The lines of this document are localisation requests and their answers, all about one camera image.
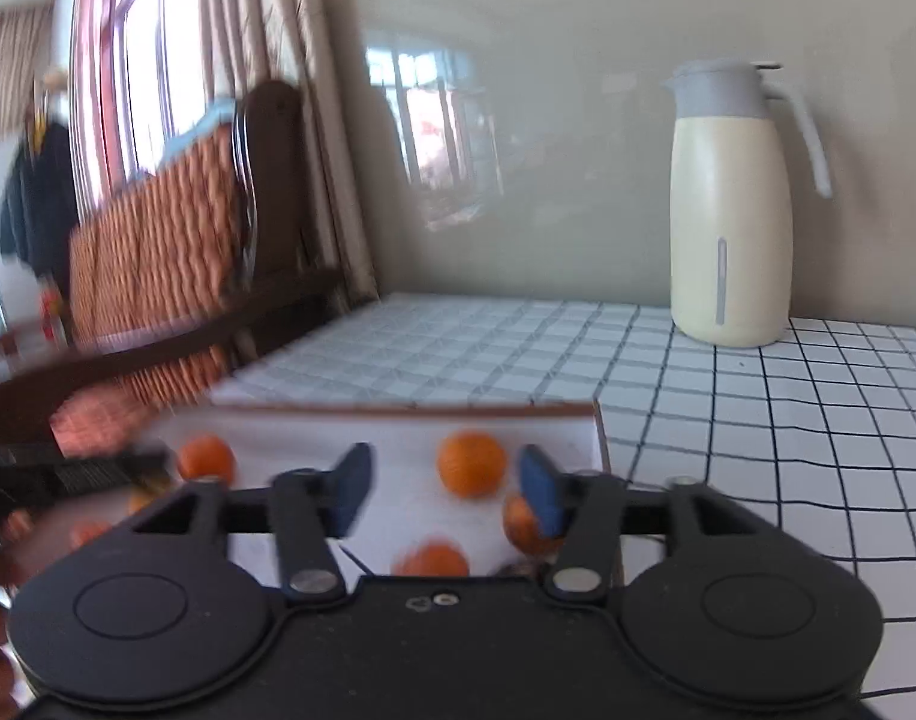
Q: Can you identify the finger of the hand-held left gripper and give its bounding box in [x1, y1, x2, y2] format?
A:
[0, 444, 170, 500]

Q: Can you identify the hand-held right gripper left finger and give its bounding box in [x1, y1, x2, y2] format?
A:
[109, 442, 374, 606]

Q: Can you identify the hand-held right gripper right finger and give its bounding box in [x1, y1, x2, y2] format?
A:
[519, 444, 781, 606]

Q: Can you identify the brown cardboard box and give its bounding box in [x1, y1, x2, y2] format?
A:
[139, 401, 631, 587]

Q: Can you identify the wooden chair with orange cushion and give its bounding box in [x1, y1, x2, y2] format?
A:
[0, 80, 354, 466]

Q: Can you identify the white checkered tablecloth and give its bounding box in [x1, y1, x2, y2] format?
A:
[210, 292, 916, 720]

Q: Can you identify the dark coat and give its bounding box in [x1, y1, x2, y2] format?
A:
[0, 67, 80, 278]

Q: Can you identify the cream thermos jug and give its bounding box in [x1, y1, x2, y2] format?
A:
[659, 58, 834, 350]

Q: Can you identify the beige curtain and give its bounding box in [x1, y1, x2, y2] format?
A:
[203, 0, 380, 301]
[0, 7, 54, 136]

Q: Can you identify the window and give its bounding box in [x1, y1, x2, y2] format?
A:
[71, 0, 211, 188]

